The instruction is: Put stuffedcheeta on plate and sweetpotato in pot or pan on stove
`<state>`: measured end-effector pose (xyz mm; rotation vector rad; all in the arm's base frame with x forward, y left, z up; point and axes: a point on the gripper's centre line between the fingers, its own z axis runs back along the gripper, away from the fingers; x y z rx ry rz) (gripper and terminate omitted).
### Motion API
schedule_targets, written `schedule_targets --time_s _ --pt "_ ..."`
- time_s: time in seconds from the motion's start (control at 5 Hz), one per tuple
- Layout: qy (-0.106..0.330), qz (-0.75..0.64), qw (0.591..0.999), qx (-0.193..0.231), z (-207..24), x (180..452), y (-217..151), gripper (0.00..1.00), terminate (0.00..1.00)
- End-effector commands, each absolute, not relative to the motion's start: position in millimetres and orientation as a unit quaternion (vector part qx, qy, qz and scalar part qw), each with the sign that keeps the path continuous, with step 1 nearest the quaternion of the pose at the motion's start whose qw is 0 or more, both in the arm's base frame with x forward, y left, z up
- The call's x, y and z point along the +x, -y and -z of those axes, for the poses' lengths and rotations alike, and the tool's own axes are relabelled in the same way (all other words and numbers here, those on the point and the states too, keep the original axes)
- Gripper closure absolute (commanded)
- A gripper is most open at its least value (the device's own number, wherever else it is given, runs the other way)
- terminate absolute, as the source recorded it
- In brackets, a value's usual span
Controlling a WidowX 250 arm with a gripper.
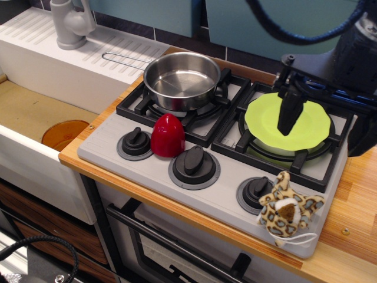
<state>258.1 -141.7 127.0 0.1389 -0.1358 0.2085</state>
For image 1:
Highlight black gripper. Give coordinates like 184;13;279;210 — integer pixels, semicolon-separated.
274;54;376;136

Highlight spotted stuffed cheetah toy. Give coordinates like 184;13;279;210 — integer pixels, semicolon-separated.
257;171;325;247

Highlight red toy sweet potato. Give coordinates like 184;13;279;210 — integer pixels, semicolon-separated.
151;113;186;157

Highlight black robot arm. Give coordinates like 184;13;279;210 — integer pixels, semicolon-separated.
275;8;376;157

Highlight lime green plate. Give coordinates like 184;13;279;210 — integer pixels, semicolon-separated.
244;93;331;152

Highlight grey toy stove top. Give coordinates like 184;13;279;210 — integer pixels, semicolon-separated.
77;70;355;258

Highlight black right stove knob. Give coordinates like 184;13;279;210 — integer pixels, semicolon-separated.
236;176;273;215

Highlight black stove knob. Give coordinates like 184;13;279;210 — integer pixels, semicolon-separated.
236;176;273;215
117;127;153;161
168;145;221;190

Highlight stainless steel pan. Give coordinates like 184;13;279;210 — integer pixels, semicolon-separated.
101;52;221;112

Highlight black middle stove knob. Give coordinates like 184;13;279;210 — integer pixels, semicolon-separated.
168;145;221;190

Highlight black left stove knob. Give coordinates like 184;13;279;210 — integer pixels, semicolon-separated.
117;127;153;161

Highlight black right burner grate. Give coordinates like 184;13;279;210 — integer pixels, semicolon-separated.
211;82;353;193

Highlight black burner grate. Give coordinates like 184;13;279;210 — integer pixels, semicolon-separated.
211;82;353;193
116;68;252;147

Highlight black left burner grate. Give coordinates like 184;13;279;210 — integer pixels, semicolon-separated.
116;68;252;147

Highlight grey toy faucet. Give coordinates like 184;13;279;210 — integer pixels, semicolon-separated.
50;0;96;50

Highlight orange sink drain plug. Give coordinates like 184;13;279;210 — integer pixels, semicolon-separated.
41;120;89;152

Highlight white toy sink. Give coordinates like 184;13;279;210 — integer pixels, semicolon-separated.
1;8;168;225

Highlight wooden drawer fronts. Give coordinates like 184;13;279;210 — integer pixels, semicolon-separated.
1;180;117;282

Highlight black braided cable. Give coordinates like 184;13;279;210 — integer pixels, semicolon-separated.
246;0;369;46

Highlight oven door with black handle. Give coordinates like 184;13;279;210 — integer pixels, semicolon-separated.
105;198;269;283

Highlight black cable lower left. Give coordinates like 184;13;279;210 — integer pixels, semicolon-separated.
0;234;80;283

